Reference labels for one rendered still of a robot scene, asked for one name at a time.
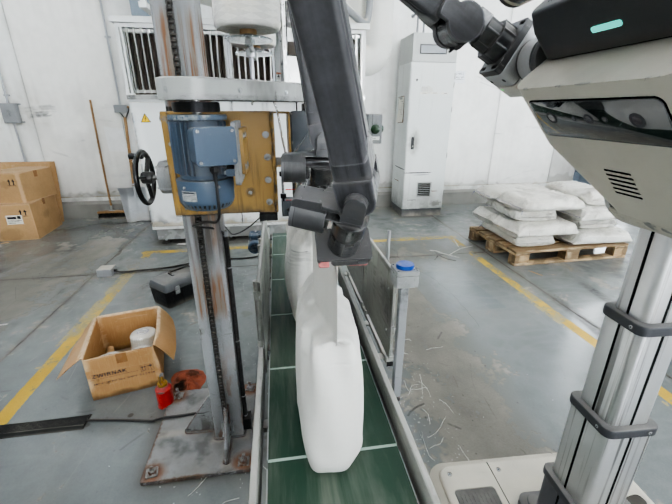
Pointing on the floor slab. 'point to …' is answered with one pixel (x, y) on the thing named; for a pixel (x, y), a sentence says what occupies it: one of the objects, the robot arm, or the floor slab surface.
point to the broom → (105, 183)
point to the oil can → (164, 392)
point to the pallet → (518, 255)
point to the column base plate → (197, 441)
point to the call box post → (399, 341)
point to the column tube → (194, 44)
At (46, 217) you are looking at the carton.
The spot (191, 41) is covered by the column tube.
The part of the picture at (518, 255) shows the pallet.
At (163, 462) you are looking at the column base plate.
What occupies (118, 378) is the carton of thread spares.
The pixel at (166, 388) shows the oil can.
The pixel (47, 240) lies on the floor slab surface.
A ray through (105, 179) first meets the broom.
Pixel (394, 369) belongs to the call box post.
